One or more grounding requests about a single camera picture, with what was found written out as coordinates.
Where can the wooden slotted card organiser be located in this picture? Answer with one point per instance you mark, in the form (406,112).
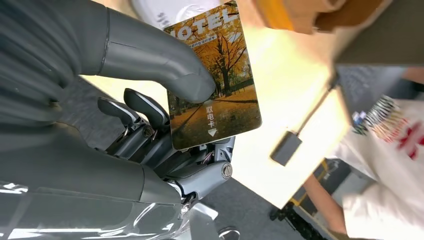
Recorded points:
(348,13)

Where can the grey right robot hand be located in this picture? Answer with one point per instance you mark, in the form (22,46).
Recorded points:
(66,182)

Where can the small black square device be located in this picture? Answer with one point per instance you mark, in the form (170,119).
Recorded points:
(285,149)

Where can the person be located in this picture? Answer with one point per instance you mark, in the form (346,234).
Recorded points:
(381,198)

